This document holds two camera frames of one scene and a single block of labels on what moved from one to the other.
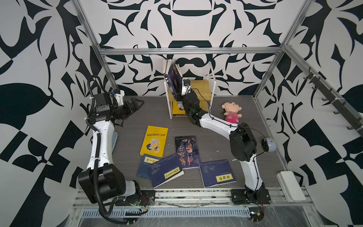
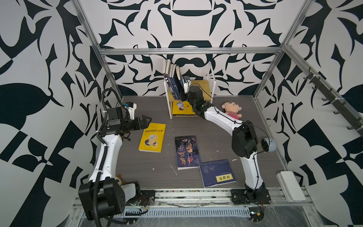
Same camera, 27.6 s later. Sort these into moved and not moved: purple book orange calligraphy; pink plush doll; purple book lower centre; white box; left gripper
Moved: left gripper
Not moved: purple book lower centre; pink plush doll; white box; purple book orange calligraphy
